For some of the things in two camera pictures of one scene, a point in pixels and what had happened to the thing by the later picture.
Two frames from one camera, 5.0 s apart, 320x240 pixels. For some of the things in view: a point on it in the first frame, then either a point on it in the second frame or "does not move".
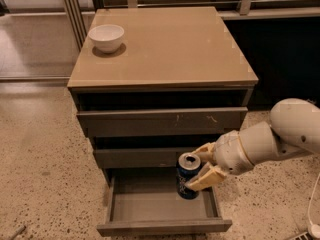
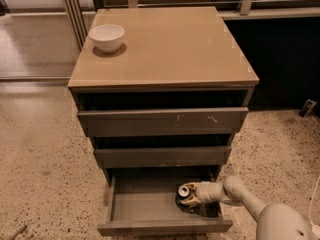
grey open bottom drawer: [144, 200] does not move
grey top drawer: [160, 122] does not move
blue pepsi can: [187, 166] to [182, 193]
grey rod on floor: [18, 231] does not move
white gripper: [230, 154] to [204, 191]
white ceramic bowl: [107, 37] does not move
